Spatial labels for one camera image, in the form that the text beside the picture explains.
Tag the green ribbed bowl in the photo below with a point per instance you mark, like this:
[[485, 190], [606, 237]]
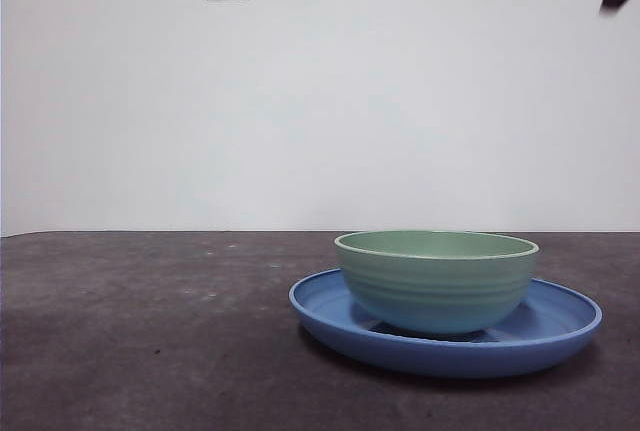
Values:
[[435, 291]]

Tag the blue round plate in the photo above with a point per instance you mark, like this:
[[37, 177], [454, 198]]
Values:
[[450, 358]]

